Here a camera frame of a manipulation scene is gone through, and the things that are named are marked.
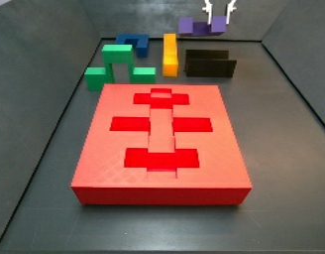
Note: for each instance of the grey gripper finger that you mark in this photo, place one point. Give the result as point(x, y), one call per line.
point(231, 9)
point(208, 10)

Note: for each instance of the purple U block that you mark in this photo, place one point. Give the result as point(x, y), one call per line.
point(201, 29)

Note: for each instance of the black angle fixture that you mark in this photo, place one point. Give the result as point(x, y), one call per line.
point(209, 63)

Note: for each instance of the red board with slots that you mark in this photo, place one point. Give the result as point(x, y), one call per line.
point(161, 147)

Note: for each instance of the blue U block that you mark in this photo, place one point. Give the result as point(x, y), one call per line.
point(137, 40)

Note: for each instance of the yellow long bar block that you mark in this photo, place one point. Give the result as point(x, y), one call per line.
point(169, 56)

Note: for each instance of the green arch block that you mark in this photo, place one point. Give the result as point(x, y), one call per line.
point(117, 54)

